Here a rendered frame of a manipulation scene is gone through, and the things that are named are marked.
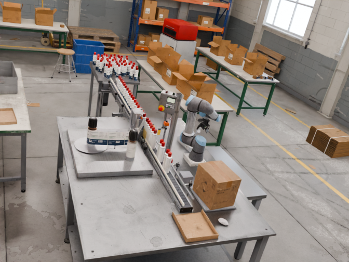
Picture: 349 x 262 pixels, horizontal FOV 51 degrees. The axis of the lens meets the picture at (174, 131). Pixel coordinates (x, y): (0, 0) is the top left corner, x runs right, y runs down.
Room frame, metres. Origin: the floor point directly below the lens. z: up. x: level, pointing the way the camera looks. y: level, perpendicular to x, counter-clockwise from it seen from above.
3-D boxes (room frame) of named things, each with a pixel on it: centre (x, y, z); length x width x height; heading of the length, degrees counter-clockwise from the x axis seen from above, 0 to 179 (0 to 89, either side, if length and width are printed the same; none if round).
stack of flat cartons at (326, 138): (6.21, -2.81, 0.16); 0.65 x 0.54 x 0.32; 33
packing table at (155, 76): (5.84, 0.09, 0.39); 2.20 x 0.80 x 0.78; 28
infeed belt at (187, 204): (3.14, 0.14, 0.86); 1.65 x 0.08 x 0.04; 26
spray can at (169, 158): (2.85, 0.00, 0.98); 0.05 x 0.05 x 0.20
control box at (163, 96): (3.28, 0.11, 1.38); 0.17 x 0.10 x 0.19; 81
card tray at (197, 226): (2.25, -0.29, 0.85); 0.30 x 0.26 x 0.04; 26
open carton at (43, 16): (7.90, 3.20, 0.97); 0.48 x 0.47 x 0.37; 31
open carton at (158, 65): (6.17, 0.41, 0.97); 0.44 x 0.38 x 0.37; 123
